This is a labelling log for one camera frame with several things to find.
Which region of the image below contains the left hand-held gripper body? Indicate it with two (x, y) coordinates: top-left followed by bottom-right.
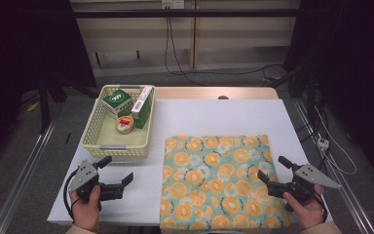
(67, 159), (125, 212)

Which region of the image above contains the white power strip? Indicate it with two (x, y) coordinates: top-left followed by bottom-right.
(317, 136), (330, 150)

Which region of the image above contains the white wall socket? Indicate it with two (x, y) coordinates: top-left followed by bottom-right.
(161, 0), (185, 10)

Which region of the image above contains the dark curtain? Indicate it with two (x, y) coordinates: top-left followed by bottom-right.
(283, 0), (374, 186)
(0, 0), (97, 174)

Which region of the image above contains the orange print fabric bag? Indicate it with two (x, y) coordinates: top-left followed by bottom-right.
(159, 134), (292, 234)

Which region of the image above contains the hand-held gripper cable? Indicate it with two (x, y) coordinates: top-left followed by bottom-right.
(315, 190), (329, 224)
(62, 170), (80, 222)

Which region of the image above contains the black hanging wall cable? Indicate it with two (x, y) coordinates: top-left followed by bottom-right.
(164, 6), (286, 87)

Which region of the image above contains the right hand-held gripper cable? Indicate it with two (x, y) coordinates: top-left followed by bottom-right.
(315, 190), (329, 224)

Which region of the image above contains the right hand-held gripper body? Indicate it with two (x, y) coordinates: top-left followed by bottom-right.
(266, 163), (342, 209)

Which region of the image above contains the square green white box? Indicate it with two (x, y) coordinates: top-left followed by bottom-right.
(100, 89), (134, 120)

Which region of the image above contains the aluminium floor rail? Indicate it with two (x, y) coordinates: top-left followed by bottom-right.
(291, 97), (374, 234)
(0, 118), (61, 234)

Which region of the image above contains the person's right hand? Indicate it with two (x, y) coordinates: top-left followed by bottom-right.
(281, 184), (325, 232)

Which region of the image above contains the black metal stand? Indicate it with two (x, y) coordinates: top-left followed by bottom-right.
(269, 62), (319, 125)
(38, 73), (100, 135)

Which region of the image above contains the tall green white box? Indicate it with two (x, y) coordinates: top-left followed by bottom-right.
(131, 85), (154, 130)

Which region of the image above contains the person's left hand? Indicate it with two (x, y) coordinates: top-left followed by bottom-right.
(69, 184), (101, 233)

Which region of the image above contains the white board sheet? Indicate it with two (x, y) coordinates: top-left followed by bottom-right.
(47, 97), (334, 227)

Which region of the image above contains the left hand-held gripper cable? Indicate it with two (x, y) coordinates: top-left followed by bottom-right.
(62, 170), (80, 222)

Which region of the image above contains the cream plastic basket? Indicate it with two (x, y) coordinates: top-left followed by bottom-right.
(80, 84), (156, 160)

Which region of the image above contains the round tin with red label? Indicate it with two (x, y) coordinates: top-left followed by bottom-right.
(114, 115), (135, 135)

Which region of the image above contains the black horizontal bar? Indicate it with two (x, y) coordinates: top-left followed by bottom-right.
(72, 9), (301, 19)

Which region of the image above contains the white floor cable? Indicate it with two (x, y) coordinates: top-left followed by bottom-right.
(315, 106), (358, 176)

